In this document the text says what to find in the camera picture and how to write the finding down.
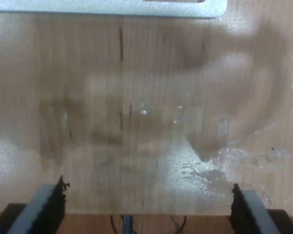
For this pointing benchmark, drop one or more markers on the silver metal plate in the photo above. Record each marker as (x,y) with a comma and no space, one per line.
(88,8)

